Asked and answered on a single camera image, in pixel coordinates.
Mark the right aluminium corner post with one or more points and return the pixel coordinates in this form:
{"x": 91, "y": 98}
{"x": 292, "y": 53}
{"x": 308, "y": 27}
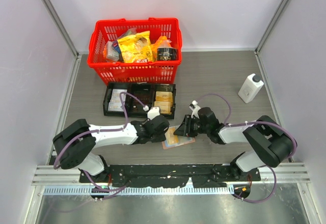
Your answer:
{"x": 272, "y": 23}

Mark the gold cards in tray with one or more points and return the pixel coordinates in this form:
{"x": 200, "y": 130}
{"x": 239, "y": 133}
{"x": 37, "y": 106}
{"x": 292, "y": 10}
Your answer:
{"x": 164, "y": 100}

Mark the dark brown cards in tray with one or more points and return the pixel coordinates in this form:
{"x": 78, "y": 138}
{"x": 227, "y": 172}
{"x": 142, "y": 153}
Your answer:
{"x": 143, "y": 93}

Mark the white bottle with black cap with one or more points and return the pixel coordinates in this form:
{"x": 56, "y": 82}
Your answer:
{"x": 250, "y": 88}

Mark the orange snack bag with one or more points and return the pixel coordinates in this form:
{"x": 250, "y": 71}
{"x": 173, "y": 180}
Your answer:
{"x": 161, "y": 42}

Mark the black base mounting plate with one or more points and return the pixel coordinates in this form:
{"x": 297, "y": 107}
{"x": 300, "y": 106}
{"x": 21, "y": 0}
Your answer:
{"x": 170, "y": 175}

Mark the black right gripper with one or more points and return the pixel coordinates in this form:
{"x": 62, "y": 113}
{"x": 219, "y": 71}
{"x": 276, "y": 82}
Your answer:
{"x": 185, "y": 129}

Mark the white cards in tray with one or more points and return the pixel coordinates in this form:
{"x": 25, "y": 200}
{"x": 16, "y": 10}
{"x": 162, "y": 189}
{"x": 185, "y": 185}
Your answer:
{"x": 115, "y": 103}

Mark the grey small box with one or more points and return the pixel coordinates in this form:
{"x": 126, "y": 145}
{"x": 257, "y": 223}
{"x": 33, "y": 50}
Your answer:
{"x": 110, "y": 54}

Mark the red plastic shopping basket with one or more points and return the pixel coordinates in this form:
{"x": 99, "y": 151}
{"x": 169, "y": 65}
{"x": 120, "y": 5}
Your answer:
{"x": 157, "y": 72}

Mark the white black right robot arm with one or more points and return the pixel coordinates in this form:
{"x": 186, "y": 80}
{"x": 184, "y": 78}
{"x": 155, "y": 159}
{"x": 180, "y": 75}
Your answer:
{"x": 270, "y": 143}

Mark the pink leather card holder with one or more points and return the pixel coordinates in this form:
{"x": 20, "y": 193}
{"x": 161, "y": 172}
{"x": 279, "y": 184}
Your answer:
{"x": 183, "y": 140}

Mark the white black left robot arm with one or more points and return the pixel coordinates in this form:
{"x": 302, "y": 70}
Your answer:
{"x": 75, "y": 143}

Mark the black three-compartment card tray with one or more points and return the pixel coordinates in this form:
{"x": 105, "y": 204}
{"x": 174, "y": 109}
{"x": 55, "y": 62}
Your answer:
{"x": 127, "y": 104}

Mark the aluminium corner post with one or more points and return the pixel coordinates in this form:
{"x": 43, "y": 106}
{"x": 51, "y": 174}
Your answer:
{"x": 272, "y": 23}
{"x": 55, "y": 17}

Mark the black round can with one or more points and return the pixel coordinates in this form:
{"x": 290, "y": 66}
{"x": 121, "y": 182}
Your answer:
{"x": 167, "y": 54}

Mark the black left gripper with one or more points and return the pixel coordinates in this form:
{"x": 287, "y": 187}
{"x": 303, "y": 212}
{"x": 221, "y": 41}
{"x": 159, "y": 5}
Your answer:
{"x": 160, "y": 138}

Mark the aluminium frame rail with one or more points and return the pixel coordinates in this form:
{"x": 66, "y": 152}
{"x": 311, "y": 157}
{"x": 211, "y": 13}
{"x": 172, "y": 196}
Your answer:
{"x": 293, "y": 172}

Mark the yellow chips bag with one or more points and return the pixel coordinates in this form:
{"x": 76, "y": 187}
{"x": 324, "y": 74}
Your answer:
{"x": 136, "y": 48}

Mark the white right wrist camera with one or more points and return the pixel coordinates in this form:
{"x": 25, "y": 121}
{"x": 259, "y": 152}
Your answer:
{"x": 194, "y": 108}

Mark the left aluminium corner post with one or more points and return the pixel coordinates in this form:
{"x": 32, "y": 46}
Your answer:
{"x": 55, "y": 17}

